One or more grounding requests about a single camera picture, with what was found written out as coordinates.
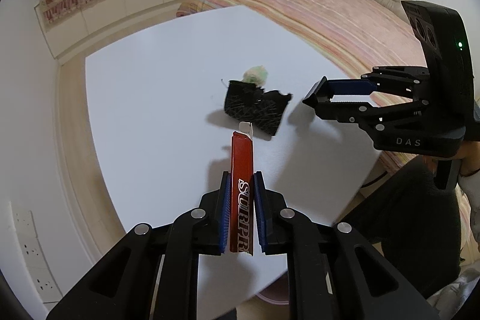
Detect red surprise toothpaste box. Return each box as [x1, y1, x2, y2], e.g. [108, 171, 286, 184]
[229, 122, 254, 256]

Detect pink round trash bin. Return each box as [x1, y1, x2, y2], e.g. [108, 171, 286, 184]
[256, 273, 289, 306]

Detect bed with striped cover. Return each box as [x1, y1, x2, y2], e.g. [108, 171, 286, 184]
[176, 0, 426, 78]

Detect green white crumpled paper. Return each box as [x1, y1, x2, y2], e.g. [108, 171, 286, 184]
[241, 66, 268, 87]

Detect black patterned crumpled wrapper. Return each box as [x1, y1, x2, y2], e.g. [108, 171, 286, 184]
[224, 80, 292, 136]

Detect white bedside cabinet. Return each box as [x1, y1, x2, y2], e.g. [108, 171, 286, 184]
[84, 4, 383, 320]

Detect black camera mount housing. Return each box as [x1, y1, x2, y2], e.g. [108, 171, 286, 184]
[402, 0, 479, 133]

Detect white wall socket panel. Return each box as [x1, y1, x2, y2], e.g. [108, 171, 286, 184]
[10, 204, 63, 304]

